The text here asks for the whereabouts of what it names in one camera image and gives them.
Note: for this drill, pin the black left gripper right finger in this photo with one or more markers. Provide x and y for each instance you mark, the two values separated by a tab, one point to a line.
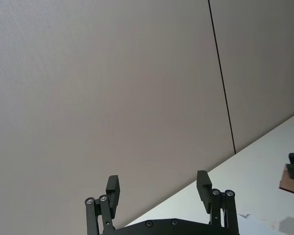
203	193

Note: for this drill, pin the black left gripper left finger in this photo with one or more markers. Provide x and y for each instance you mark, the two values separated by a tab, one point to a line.
112	195

